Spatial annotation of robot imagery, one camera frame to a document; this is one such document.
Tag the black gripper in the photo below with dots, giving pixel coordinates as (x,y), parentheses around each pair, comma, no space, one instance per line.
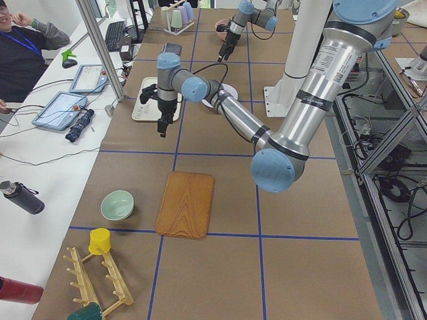
(229,38)
(165,107)

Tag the white round plate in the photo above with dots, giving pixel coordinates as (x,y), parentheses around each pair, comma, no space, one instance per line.
(226,87)

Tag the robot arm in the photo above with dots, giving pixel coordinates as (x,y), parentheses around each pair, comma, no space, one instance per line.
(265,18)
(353,28)

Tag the cream bear print tray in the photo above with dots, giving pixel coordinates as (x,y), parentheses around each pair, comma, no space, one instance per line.
(146,111)

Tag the pink bowl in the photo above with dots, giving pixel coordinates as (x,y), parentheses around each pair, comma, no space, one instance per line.
(223,26)

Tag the pale green cup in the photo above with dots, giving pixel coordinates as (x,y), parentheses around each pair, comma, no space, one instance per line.
(176,19)

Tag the far teach pendant tablet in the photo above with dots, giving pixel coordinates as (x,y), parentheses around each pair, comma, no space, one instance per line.
(89,79)

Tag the teach pendant tablet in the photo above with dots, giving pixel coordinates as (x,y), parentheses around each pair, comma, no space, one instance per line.
(89,79)
(60,112)

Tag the wooden cutting board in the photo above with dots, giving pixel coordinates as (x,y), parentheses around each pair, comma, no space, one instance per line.
(186,205)

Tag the folded navy umbrella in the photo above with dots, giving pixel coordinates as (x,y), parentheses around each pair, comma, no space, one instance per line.
(76,130)

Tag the light green bowl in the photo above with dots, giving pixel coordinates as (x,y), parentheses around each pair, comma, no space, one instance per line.
(117,205)

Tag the black keyboard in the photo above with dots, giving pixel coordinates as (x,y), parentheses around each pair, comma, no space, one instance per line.
(113,35)

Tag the near teach pendant tablet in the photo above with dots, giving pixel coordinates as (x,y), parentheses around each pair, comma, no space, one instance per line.
(60,112)

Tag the yellow cup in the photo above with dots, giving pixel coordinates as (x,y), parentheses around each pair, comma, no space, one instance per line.
(99,241)

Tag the black water bottle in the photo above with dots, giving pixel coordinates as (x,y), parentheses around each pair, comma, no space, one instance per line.
(23,197)

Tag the seated person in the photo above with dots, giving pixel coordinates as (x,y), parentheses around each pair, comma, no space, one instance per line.
(23,40)

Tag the wooden mug rack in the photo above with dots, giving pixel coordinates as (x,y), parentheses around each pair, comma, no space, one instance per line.
(99,281)

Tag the dark green cup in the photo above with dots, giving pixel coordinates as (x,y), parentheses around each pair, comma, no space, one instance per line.
(92,311)

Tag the red bottle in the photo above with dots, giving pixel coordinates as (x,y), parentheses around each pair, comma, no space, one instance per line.
(20,292)

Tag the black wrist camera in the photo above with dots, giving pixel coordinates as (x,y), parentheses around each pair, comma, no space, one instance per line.
(148,93)

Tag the white wire cup rack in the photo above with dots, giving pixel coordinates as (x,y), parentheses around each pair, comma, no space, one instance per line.
(166,17)

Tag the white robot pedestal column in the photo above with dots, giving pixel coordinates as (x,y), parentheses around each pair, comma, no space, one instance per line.
(310,22)

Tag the aluminium frame post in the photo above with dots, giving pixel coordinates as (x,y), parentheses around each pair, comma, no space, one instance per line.
(100,47)

